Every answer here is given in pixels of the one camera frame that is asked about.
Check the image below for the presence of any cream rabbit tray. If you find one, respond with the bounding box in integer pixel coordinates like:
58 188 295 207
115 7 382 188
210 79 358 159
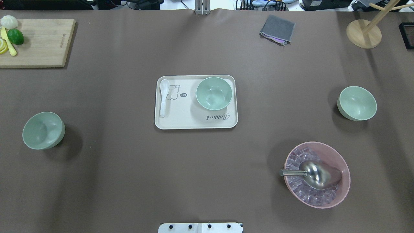
154 75 238 130

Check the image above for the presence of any aluminium frame post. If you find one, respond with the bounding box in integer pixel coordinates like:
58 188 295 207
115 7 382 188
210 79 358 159
194 0 211 15

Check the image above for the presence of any lemon slice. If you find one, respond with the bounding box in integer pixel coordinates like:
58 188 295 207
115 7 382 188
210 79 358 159
0 38 8 54

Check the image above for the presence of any wooden mug tree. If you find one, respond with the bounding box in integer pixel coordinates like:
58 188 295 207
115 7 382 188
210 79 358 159
346 0 414 49

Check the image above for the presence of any yellow plastic knife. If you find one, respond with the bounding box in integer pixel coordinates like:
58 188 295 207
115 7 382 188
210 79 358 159
1 28 17 56

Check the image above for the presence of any green lime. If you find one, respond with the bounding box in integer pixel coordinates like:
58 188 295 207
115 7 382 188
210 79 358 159
6 28 25 45

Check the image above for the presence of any wooden cutting board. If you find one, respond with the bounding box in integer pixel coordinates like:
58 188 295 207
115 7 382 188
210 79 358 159
0 19 76 68

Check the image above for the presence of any green bowl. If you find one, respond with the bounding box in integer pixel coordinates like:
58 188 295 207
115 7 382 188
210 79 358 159
196 77 233 111
22 112 66 150
337 86 377 121

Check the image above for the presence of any metal scoop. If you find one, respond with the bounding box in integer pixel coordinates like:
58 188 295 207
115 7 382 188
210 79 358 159
278 160 342 190

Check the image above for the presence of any black tray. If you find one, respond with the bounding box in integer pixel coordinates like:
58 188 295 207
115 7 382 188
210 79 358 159
399 22 414 49

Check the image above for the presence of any green bowl on tray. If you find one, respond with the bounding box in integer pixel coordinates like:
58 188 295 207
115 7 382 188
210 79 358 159
196 77 233 111

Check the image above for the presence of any pink bowl with ice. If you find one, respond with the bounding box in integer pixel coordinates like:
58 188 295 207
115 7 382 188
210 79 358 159
283 141 351 208

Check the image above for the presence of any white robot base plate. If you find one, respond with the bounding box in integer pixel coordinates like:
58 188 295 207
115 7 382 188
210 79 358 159
158 222 244 233

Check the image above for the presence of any white garlic bulb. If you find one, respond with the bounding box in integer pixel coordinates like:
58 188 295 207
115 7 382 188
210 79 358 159
0 15 19 29

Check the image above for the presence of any white ceramic spoon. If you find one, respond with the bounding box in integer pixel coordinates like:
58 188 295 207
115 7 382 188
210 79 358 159
160 79 169 118

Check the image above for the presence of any grey folded cloth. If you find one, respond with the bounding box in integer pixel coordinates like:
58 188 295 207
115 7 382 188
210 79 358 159
259 15 296 46

